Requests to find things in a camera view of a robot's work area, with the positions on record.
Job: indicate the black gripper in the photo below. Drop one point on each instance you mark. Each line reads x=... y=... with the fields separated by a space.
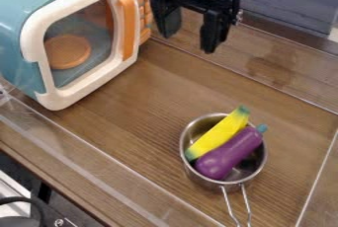
x=216 y=21

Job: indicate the yellow toy banana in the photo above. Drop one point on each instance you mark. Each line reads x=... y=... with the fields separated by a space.
x=219 y=133

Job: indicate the silver metal pot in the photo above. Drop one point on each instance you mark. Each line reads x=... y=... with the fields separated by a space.
x=241 y=173

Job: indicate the blue toy microwave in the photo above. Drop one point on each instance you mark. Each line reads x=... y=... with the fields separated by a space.
x=62 y=47

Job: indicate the purple toy eggplant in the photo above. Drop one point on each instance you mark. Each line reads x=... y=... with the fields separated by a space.
x=216 y=163

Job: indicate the clear acrylic barrier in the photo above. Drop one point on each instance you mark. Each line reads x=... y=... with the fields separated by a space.
x=117 y=196

